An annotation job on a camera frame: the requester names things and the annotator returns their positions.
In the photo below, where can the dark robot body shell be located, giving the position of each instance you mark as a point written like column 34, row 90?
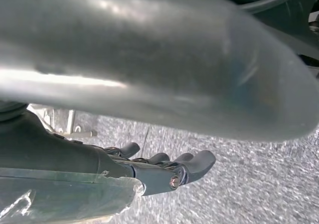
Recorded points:
column 274, row 4

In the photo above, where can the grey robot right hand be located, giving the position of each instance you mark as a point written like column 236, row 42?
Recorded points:
column 124, row 50

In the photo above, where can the pale metal frame leg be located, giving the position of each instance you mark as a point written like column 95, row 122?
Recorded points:
column 71, row 123

